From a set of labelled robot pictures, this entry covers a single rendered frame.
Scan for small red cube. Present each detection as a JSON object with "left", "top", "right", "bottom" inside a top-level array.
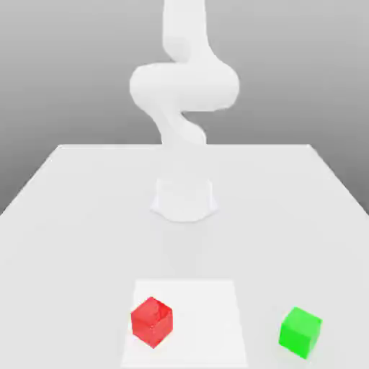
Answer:
[{"left": 130, "top": 295, "right": 174, "bottom": 350}]

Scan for small green cube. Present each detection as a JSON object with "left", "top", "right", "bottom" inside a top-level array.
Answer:
[{"left": 278, "top": 306, "right": 323, "bottom": 360}]

